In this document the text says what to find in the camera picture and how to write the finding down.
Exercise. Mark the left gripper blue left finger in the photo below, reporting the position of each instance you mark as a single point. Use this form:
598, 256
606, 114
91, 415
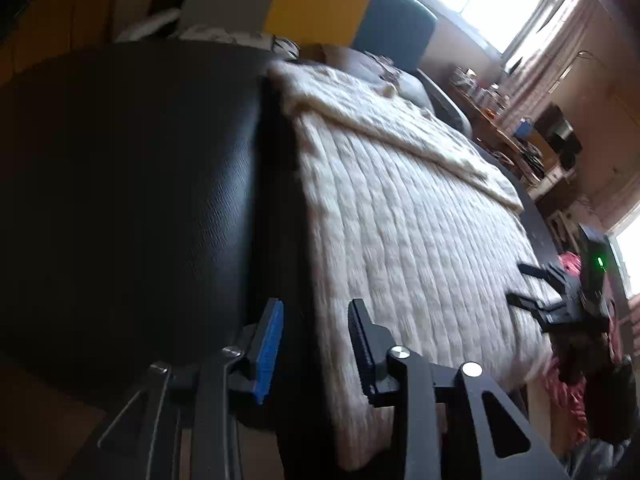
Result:
233, 389

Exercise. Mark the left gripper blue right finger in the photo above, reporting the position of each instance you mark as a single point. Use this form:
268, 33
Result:
393, 376

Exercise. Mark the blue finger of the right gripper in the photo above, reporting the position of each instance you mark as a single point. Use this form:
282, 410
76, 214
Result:
542, 272
530, 305

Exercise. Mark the cream knitted sweater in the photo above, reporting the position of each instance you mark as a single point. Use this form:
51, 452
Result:
405, 214

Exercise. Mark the blue folding chair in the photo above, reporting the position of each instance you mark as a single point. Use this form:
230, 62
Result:
524, 129

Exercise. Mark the person right hand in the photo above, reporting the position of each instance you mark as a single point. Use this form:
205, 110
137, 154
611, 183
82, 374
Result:
582, 356

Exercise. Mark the pink ruffled bed cover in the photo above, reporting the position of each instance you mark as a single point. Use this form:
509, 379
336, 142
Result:
567, 401

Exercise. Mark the black television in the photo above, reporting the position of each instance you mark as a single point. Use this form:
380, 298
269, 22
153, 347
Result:
559, 134

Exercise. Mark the wooden side table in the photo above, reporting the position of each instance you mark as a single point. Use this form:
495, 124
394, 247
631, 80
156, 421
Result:
532, 164

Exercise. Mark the pink middle curtain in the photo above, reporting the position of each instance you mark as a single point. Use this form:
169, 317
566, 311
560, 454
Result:
543, 58

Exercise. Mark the grey deer print pillow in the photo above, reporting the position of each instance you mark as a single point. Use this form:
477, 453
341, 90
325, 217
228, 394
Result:
374, 70

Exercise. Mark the triangle pattern pillow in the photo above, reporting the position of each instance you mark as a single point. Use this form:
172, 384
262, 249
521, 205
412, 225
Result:
281, 46

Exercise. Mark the multicolour sofa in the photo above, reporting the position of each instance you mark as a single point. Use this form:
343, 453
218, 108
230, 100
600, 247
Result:
401, 30

